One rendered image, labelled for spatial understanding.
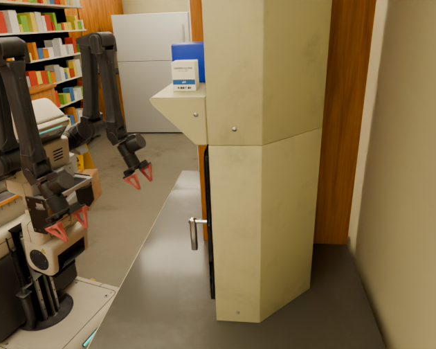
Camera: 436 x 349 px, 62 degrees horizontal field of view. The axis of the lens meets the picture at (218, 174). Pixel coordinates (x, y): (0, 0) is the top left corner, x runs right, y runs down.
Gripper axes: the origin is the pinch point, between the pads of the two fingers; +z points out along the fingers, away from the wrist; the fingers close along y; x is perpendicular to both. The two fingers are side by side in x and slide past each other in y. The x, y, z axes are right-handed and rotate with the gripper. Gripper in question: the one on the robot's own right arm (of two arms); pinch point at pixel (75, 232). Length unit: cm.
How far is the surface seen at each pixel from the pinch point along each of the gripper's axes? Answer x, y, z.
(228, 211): -67, -14, 5
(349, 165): -86, 31, 18
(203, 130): -71, -15, -14
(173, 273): -31.6, -1.8, 22.5
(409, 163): -103, 4, 13
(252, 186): -74, -13, 2
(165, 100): -68, -17, -23
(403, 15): -112, 21, -16
